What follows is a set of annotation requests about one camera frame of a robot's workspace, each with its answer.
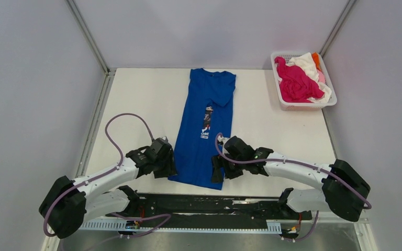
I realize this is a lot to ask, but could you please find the white plastic laundry basket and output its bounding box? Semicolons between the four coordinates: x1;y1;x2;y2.
270;52;337;111

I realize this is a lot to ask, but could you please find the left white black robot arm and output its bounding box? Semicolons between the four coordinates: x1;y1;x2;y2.
39;137;176;239

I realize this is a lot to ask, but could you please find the magenta t-shirt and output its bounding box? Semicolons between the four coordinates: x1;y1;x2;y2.
274;56;325;103

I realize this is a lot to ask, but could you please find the white slotted cable duct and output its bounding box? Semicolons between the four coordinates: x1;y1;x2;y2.
79;218;282;234

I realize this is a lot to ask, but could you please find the white t-shirt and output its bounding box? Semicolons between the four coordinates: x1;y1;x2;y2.
286;52;332;103

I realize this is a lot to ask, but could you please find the orange t-shirt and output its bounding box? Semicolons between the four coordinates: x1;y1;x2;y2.
311;52;322;72

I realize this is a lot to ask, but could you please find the pink t-shirt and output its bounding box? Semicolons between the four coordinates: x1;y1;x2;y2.
317;70;326;84

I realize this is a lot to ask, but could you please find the aluminium frame rail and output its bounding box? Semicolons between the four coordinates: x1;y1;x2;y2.
41;195;378;251

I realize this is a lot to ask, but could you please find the blue graphic t-shirt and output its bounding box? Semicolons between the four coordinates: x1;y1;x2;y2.
169;68;237;190

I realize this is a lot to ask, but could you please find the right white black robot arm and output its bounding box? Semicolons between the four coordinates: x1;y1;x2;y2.
211;133;372;222

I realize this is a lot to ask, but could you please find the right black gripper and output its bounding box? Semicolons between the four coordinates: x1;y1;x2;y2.
211;152;245;184

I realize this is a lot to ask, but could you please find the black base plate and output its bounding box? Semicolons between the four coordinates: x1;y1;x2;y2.
119;193;312;228

